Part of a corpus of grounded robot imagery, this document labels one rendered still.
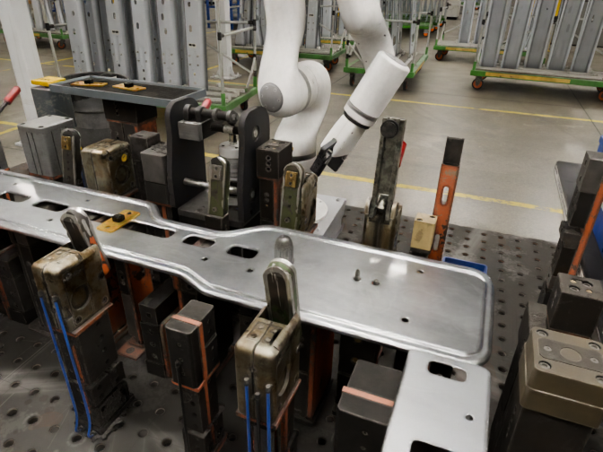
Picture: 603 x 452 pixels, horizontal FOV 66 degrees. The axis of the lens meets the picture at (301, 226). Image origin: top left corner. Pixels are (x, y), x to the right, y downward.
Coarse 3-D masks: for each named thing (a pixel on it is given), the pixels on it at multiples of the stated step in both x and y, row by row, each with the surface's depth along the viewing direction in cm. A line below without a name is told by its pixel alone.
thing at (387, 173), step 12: (384, 120) 76; (396, 120) 76; (384, 132) 74; (396, 132) 73; (384, 144) 78; (396, 144) 76; (384, 156) 78; (396, 156) 77; (384, 168) 79; (396, 168) 77; (384, 180) 80; (396, 180) 79; (372, 192) 80; (384, 192) 80; (372, 204) 81; (372, 216) 81
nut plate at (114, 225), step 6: (126, 210) 91; (114, 216) 87; (120, 216) 87; (126, 216) 89; (132, 216) 89; (108, 222) 86; (114, 222) 86; (120, 222) 87; (126, 222) 87; (96, 228) 85; (102, 228) 85; (108, 228) 85; (114, 228) 85
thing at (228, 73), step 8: (224, 0) 656; (224, 8) 661; (224, 16) 665; (216, 24) 675; (224, 24) 670; (216, 32) 680; (224, 32) 676; (224, 40) 681; (224, 48) 687; (224, 64) 698; (224, 72) 704; (232, 72) 707
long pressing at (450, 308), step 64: (0, 192) 98; (64, 192) 99; (128, 256) 78; (192, 256) 77; (256, 256) 78; (320, 256) 78; (384, 256) 79; (320, 320) 64; (384, 320) 64; (448, 320) 64
